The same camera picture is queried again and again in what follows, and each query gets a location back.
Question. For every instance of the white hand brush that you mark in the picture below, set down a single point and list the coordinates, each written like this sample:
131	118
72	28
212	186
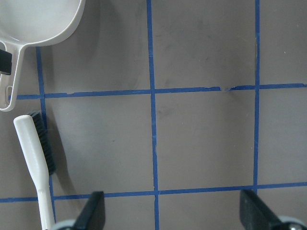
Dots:
35	145

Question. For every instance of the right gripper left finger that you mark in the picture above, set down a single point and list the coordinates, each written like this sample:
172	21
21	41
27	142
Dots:
93	215

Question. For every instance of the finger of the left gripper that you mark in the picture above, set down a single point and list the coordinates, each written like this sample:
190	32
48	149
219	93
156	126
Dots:
5	62

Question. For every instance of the beige plastic dustpan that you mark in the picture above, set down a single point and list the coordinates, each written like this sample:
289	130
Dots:
29	23

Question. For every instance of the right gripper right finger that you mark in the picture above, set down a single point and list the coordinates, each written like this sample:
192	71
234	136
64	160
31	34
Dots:
254	214

